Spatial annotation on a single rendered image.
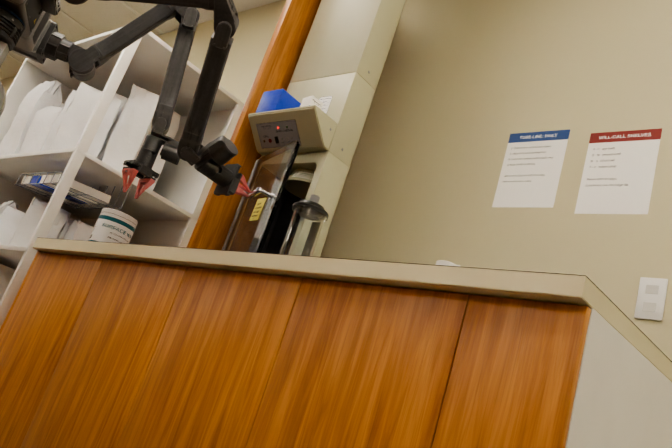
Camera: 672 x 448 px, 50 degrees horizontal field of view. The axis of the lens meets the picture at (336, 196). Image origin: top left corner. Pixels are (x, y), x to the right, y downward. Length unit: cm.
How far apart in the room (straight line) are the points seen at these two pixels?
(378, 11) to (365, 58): 19
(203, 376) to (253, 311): 20
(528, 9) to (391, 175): 79
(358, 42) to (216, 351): 119
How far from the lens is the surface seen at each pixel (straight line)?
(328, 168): 225
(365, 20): 253
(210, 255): 191
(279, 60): 266
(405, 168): 264
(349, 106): 235
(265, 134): 241
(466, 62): 277
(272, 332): 167
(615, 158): 226
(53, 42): 244
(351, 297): 155
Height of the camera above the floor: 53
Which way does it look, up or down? 20 degrees up
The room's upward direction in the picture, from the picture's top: 19 degrees clockwise
